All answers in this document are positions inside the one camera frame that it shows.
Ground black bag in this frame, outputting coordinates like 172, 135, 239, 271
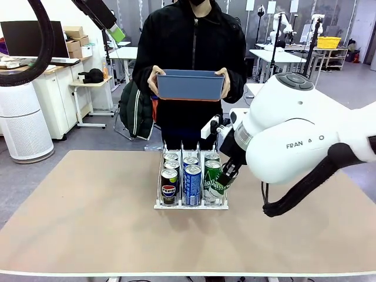
78, 68, 104, 85

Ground person's right forearm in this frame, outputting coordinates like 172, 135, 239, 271
132, 63, 155, 98

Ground white rounded table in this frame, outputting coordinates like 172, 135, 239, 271
245, 83, 267, 112

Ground person's left hand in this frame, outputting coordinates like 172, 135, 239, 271
214, 67, 230, 99

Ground dark green striped jacket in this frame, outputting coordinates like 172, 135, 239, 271
119, 80, 155, 142

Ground white wire can rack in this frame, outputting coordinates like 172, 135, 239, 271
153, 139, 230, 211

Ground white side table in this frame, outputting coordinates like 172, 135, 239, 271
69, 75, 113, 130

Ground white lab desk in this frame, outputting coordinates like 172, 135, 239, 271
249, 48, 308, 83

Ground blue slim beverage can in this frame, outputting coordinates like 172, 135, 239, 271
183, 164, 203, 206
183, 156, 200, 169

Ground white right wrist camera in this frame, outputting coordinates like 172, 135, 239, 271
201, 115, 221, 139

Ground blue plastic bin orange handles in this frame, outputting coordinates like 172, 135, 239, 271
156, 69, 226, 102

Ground black arm cable sleeve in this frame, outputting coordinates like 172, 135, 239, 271
262, 143, 376, 218
0, 0, 56, 87

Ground person's right hand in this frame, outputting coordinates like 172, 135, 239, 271
147, 65, 165, 98

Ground wooden shelf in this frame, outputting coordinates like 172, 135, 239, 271
315, 46, 349, 71

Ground black right arm cable sleeve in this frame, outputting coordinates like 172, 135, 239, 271
262, 143, 376, 218

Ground black left arm cable sleeve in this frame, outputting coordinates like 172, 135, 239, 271
0, 0, 56, 87

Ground person's left forearm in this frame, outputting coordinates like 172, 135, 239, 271
226, 66, 247, 103

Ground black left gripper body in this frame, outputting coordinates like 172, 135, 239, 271
72, 0, 118, 30

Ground white cabinet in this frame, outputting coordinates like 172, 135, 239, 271
32, 66, 114, 140

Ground yellow plastic crate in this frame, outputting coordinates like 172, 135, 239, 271
316, 36, 343, 49

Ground black Pepsi can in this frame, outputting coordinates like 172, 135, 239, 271
160, 168, 179, 206

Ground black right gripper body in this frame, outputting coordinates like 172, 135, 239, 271
219, 129, 249, 174

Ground white cylindrical air purifier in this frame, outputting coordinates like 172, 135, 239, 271
0, 81, 55, 165

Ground black tripod stand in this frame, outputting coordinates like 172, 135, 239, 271
299, 17, 321, 86

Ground black monitor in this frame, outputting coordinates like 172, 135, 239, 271
0, 20, 71, 59

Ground orange blue garment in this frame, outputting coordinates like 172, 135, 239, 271
150, 95, 159, 123

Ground person in black jacket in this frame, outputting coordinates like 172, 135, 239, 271
132, 0, 247, 153

